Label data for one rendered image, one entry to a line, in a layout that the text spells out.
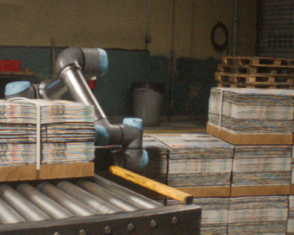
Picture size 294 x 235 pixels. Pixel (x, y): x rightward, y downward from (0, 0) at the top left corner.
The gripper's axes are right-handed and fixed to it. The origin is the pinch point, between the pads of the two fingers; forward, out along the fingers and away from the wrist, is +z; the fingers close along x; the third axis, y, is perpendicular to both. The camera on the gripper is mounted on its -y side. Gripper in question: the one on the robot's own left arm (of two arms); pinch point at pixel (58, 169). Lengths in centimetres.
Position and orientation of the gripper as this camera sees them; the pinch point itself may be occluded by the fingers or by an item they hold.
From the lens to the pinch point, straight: 187.2
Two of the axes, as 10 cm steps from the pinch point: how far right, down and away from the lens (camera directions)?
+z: -8.6, -0.1, -5.0
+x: 5.0, 0.7, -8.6
